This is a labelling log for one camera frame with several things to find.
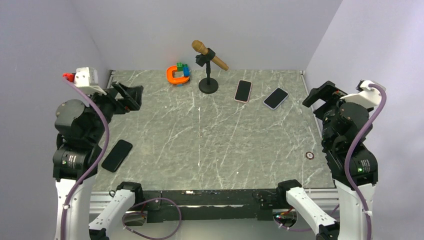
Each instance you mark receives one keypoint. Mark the black microphone stand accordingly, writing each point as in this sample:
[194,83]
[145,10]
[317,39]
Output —
[208,85]

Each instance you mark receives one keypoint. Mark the wooden toy microphone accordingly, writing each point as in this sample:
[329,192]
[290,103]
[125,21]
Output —
[206,54]

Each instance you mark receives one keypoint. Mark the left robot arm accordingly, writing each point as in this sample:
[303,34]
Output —
[81,124]

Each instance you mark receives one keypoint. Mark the phone in pink case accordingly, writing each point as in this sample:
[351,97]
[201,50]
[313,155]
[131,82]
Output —
[243,91]

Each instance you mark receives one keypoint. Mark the orange horseshoe toy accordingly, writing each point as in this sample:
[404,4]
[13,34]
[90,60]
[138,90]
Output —
[172,79]

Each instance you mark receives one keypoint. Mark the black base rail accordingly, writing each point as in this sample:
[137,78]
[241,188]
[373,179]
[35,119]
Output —
[195,205]

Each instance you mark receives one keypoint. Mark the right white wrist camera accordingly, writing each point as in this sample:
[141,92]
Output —
[368,97]

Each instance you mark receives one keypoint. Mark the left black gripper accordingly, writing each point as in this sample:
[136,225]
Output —
[132,96]

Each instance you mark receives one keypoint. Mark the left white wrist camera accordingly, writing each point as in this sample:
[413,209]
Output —
[85,79]

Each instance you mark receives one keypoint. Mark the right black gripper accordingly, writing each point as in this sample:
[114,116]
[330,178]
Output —
[327,91]

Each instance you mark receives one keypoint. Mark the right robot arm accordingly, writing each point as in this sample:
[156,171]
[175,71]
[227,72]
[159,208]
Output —
[346,121]

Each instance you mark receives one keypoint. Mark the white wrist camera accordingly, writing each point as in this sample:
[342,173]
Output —
[368,97]
[85,79]

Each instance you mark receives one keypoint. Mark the green toy brick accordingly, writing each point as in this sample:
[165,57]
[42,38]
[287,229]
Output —
[180,66]

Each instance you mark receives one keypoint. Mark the blue toy brick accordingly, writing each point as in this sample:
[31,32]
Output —
[186,71]

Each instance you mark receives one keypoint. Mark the black phone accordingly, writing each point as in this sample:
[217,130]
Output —
[116,156]

